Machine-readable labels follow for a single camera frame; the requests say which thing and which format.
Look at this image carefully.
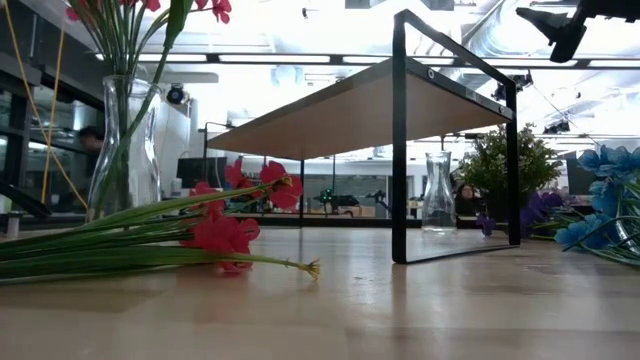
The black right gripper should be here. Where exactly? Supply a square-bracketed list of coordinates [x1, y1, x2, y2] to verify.
[514, 0, 640, 65]

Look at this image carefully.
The green potted plant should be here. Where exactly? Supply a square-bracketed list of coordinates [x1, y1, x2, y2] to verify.
[457, 123, 562, 225]

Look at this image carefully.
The blue artificial flower bunch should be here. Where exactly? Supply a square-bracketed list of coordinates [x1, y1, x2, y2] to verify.
[553, 143, 640, 267]

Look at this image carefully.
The yellow hanging cable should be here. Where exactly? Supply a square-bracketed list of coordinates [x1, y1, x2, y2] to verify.
[39, 27, 67, 204]

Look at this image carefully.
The black aluminium table frame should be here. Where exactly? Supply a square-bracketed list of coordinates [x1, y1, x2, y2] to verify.
[19, 212, 501, 230]

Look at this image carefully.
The red-orange artificial flower bunch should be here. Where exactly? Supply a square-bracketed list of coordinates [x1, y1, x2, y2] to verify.
[0, 158, 322, 282]

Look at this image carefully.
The black computer monitor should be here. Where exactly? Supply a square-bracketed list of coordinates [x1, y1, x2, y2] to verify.
[176, 156, 229, 190]

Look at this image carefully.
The clear glass vase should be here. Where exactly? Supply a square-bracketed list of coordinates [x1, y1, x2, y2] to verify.
[87, 74, 164, 224]
[421, 151, 457, 235]

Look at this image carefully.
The small black round camera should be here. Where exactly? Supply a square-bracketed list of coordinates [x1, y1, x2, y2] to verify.
[166, 83, 187, 106]

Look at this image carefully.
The yellow power cable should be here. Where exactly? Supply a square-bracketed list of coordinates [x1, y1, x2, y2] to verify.
[2, 0, 89, 209]

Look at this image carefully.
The person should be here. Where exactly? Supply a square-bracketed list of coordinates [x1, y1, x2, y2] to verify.
[453, 182, 482, 217]
[77, 124, 107, 181]

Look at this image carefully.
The long white light strip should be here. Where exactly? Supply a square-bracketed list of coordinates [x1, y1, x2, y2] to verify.
[94, 51, 640, 70]

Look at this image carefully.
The small grey metal post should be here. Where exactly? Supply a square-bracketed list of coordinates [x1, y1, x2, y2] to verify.
[4, 209, 22, 239]

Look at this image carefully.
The wooden shelf with black frame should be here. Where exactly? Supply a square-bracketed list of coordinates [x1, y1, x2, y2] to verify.
[202, 8, 522, 265]

